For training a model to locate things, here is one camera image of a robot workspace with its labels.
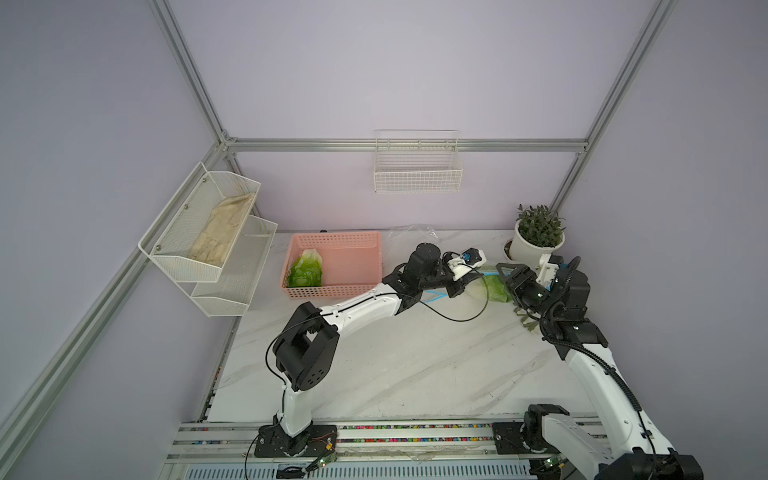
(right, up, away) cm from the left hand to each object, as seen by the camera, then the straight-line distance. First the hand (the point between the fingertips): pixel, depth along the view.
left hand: (477, 272), depth 78 cm
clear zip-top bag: (+3, -8, +14) cm, 16 cm away
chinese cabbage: (-50, -1, +18) cm, 53 cm away
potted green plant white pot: (+26, +13, +20) cm, 35 cm away
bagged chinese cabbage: (+7, -5, +4) cm, 10 cm away
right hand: (+6, -1, 0) cm, 6 cm away
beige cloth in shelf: (-70, +12, +2) cm, 71 cm away
